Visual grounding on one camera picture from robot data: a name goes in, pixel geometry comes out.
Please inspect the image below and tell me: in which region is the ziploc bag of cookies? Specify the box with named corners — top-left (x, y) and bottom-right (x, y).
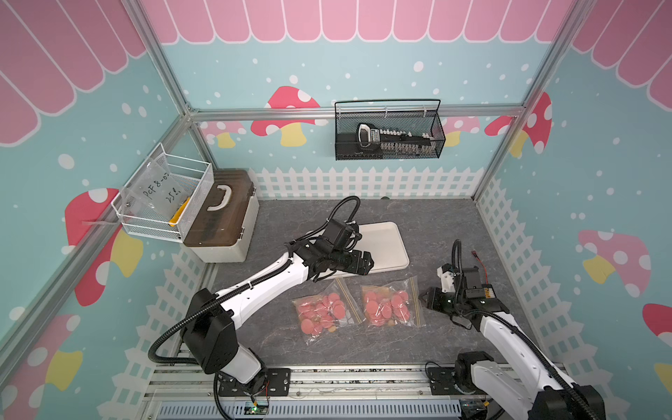
top-left (362, 276), bottom-right (426, 327)
top-left (292, 278), bottom-right (364, 345)

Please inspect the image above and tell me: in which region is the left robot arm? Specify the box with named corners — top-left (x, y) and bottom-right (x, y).
top-left (147, 212), bottom-right (375, 395)

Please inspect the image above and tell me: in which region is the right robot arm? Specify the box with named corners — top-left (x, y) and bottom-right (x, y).
top-left (425, 240), bottom-right (607, 419)

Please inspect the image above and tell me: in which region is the clear labelled plastic bag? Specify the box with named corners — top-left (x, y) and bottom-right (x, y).
top-left (122, 159), bottom-right (190, 225)

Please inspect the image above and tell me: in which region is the white rectangular tray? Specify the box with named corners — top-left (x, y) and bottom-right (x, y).
top-left (335, 220), bottom-right (411, 277)

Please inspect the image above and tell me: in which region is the white toolbox brown lid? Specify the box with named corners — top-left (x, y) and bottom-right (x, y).
top-left (183, 169), bottom-right (260, 264)

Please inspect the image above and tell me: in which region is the socket set in basket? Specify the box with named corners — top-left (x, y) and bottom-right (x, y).
top-left (355, 124), bottom-right (436, 157)

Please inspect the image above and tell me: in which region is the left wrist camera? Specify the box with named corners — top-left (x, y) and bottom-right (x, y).
top-left (322, 219), bottom-right (358, 251)

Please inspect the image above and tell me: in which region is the red black wire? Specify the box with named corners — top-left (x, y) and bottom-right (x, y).
top-left (471, 249), bottom-right (490, 287)

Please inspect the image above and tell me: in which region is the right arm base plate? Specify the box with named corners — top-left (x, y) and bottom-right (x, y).
top-left (425, 363), bottom-right (474, 396)

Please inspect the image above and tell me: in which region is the black wire mesh basket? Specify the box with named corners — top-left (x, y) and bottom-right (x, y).
top-left (334, 99), bottom-right (446, 160)

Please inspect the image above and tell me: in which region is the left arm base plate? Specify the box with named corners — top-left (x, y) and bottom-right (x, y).
top-left (217, 367), bottom-right (292, 397)

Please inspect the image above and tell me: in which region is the white wire basket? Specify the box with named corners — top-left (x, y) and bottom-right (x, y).
top-left (111, 145), bottom-right (214, 243)

